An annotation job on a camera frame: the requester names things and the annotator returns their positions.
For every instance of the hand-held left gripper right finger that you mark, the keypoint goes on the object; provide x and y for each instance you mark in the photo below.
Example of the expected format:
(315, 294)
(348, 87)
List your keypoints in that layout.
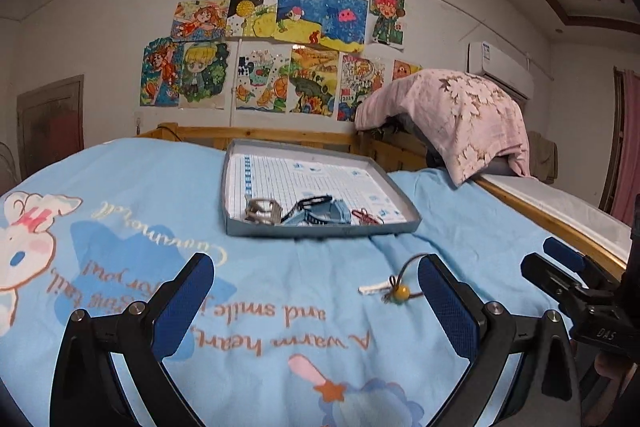
(450, 307)

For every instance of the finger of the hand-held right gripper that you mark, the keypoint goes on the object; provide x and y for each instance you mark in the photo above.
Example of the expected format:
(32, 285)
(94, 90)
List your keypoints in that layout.
(550, 282)
(562, 252)

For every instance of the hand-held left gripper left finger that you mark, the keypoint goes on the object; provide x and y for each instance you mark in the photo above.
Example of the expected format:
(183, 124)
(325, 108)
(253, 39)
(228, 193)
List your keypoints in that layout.
(182, 307)

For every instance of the grey cardboard tray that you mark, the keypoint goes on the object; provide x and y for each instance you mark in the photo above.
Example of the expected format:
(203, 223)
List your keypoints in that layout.
(310, 177)

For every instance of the person's right hand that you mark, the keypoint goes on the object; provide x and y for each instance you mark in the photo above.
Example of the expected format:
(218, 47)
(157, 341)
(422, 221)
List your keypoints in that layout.
(620, 372)

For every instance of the white mattress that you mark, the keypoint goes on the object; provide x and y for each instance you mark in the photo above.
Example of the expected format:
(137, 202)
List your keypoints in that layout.
(550, 207)

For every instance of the small white pendant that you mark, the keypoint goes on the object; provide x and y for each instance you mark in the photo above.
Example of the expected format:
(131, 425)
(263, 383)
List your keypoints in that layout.
(372, 289)

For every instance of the olive cloth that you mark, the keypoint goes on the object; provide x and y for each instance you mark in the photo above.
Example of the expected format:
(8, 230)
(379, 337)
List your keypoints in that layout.
(542, 157)

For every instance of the pink curtain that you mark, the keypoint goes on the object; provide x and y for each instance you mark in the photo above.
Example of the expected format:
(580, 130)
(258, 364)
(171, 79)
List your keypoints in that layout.
(627, 147)

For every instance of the light blue printed blanket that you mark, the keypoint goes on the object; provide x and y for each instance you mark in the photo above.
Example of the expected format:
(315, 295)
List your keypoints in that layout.
(150, 187)

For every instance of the silver metal watch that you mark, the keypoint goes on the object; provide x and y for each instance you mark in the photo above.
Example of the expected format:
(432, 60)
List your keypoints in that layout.
(260, 209)

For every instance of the light blue watch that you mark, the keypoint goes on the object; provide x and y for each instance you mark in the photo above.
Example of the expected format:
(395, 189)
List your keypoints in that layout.
(330, 209)

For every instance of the pink floral blanket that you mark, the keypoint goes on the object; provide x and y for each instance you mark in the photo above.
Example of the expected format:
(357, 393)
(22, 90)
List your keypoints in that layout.
(450, 117)

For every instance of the white air conditioner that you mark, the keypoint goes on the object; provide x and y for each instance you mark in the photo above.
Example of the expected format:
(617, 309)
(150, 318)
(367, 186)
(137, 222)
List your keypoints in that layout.
(500, 69)

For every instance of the brown door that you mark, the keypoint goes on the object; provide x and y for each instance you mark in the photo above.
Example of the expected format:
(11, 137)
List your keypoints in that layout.
(50, 127)

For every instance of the standing fan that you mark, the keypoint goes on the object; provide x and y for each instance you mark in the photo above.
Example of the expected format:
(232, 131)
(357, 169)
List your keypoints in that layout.
(6, 157)

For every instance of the blonde child drawing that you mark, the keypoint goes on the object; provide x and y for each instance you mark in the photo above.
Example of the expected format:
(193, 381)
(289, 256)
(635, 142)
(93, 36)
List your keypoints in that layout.
(202, 74)

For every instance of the orange-haired girl drawing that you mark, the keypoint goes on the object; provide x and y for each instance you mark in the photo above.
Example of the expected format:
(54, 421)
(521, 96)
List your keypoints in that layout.
(162, 72)

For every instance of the orange face drawing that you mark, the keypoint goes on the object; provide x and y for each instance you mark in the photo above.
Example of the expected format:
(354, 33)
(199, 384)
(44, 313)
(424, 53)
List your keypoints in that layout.
(405, 69)

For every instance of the turtle drawing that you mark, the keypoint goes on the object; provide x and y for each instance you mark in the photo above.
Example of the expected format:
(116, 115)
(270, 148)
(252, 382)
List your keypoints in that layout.
(262, 79)

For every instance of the busy patterned drawing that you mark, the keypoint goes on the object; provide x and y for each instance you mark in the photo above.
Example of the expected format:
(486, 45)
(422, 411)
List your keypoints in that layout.
(357, 82)

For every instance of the dinosaur landscape drawing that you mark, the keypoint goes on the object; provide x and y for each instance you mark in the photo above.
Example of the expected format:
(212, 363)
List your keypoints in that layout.
(315, 82)

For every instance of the mermaid drawing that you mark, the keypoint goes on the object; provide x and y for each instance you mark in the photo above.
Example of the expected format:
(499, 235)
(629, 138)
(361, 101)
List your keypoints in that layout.
(200, 19)

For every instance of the red-haired figure drawing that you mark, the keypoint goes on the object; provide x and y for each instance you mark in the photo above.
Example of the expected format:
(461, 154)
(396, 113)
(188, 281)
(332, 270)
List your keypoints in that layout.
(387, 17)

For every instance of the yellow moon drawing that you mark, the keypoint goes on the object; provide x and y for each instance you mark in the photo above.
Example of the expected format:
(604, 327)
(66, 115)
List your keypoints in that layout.
(250, 17)

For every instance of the blue sea jellyfish drawing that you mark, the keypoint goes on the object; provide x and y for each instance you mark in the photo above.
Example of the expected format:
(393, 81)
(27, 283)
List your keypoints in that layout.
(325, 17)

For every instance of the wooden bed frame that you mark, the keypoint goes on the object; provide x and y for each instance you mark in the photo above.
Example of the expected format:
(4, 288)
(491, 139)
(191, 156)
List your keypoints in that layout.
(300, 138)

